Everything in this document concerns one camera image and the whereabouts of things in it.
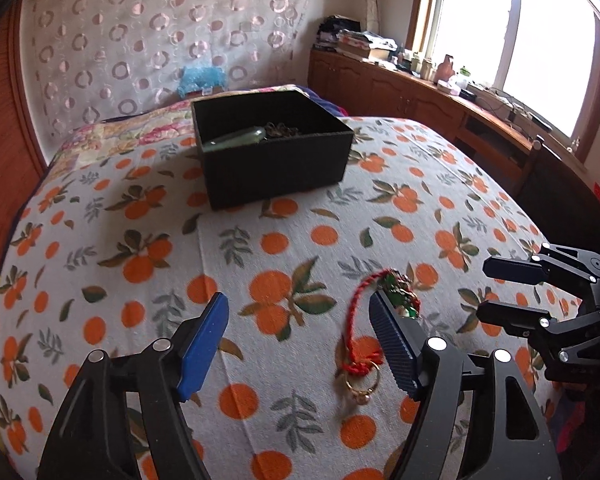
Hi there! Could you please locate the blue lace cloth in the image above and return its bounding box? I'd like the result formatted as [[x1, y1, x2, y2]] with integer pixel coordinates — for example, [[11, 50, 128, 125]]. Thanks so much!
[[177, 65, 228, 97]]

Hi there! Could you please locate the dark wooden chair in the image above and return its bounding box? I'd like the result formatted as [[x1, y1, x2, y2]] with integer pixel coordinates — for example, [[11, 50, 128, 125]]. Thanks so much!
[[510, 135, 600, 261]]

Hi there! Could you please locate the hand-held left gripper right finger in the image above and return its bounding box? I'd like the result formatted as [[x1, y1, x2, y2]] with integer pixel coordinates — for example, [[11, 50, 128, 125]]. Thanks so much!
[[368, 289, 563, 480]]

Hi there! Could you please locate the black storage box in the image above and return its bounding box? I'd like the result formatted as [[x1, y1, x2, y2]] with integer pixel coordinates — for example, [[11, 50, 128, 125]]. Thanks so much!
[[191, 89, 355, 211]]

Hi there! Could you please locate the circle pattern wall curtain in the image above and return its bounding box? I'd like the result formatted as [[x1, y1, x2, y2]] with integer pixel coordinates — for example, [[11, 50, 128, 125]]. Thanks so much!
[[22, 0, 313, 141]]

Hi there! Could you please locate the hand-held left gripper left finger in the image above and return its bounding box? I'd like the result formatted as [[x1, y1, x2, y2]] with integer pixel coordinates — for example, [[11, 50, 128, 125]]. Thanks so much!
[[37, 291, 230, 480]]

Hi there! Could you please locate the orange fruit print cloth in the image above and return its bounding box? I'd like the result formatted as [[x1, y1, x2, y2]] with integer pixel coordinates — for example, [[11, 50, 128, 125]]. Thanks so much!
[[0, 115, 586, 480]]

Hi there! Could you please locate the long wooden cabinet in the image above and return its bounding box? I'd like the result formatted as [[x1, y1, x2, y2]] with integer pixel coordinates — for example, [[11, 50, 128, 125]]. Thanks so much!
[[307, 45, 600, 201]]

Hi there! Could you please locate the pale green jade bangle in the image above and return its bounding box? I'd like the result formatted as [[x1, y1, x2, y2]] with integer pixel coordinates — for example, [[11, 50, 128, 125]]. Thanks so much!
[[202, 127, 267, 154]]

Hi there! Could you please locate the wooden frame window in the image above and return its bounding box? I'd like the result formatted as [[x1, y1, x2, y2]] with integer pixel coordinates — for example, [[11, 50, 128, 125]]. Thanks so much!
[[410, 0, 600, 171]]

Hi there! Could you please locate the navy blanket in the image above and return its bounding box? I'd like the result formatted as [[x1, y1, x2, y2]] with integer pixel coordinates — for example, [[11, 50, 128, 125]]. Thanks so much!
[[300, 85, 351, 118]]

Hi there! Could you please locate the row of toiletry bottles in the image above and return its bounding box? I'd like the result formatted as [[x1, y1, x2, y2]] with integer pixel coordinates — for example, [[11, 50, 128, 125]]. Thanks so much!
[[397, 47, 473, 86]]

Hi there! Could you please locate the bronze chain bracelet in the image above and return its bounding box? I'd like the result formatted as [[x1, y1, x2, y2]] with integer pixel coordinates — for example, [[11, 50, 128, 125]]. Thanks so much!
[[265, 121, 303, 140]]

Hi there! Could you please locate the wooden slatted wardrobe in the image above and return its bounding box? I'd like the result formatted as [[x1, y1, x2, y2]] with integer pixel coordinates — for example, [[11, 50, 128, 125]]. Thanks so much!
[[0, 0, 48, 281]]

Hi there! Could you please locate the red cord charm bracelet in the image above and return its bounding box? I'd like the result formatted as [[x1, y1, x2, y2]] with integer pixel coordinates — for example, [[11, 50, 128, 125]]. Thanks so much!
[[336, 269, 422, 408]]

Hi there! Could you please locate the stack of clothes and books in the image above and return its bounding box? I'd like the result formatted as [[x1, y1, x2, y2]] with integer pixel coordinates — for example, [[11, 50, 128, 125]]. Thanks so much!
[[316, 15, 398, 61]]

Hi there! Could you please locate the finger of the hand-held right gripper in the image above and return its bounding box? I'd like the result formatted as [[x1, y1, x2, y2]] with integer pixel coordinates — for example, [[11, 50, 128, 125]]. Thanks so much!
[[482, 242, 600, 293], [476, 299, 600, 367]]

